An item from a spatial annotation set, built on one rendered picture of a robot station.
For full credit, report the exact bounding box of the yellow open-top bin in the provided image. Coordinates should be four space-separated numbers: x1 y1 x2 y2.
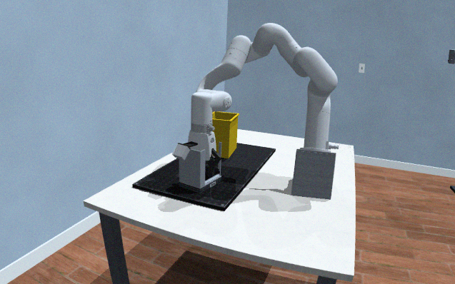
212 112 239 158

